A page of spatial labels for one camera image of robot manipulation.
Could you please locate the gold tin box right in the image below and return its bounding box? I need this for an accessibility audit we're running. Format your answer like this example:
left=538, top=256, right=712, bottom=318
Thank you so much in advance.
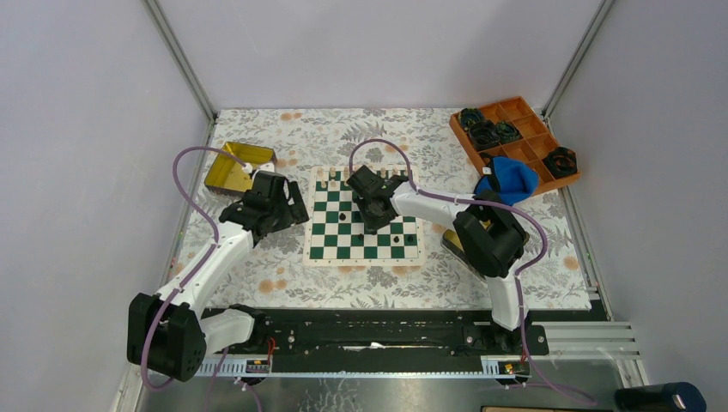
left=440, top=229, right=484, bottom=281

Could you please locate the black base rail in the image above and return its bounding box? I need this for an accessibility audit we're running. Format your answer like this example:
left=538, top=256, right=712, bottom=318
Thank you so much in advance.
left=196, top=306, right=607, bottom=377

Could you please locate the orange compartment tray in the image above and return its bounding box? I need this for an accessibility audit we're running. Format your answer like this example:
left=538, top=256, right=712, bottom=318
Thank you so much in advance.
left=449, top=96, right=580, bottom=196

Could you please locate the dark cylinder bottle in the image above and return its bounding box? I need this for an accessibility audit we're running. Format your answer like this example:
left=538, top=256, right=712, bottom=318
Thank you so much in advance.
left=615, top=382, right=707, bottom=412

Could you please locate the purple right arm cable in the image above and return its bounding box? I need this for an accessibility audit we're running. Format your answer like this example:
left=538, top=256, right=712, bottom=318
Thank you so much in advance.
left=348, top=137, right=598, bottom=408

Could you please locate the gold tin lid left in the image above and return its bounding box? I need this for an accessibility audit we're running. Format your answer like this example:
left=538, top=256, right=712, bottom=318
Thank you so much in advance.
left=204, top=142, right=277, bottom=197

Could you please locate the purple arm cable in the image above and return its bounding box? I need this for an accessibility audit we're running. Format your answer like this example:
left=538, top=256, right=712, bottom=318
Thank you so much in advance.
left=348, top=137, right=598, bottom=408
left=139, top=146, right=252, bottom=393

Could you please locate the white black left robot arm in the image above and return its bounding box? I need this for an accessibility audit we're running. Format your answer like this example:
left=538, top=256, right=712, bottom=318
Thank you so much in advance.
left=126, top=171, right=309, bottom=382

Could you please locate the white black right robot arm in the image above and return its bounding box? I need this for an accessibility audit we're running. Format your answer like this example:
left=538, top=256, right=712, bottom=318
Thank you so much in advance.
left=347, top=166, right=527, bottom=354

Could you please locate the floral tablecloth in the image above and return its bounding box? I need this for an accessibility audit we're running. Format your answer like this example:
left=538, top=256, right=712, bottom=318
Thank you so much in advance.
left=210, top=108, right=592, bottom=311

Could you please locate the green white chess board mat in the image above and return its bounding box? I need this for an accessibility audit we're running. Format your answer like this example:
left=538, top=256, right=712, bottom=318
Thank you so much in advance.
left=303, top=166, right=426, bottom=267

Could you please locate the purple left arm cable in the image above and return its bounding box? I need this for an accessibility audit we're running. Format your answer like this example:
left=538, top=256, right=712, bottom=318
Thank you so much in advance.
left=139, top=146, right=252, bottom=393

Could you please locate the black hexagonal part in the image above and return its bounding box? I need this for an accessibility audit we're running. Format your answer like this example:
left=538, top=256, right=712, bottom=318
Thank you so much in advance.
left=543, top=147, right=578, bottom=179

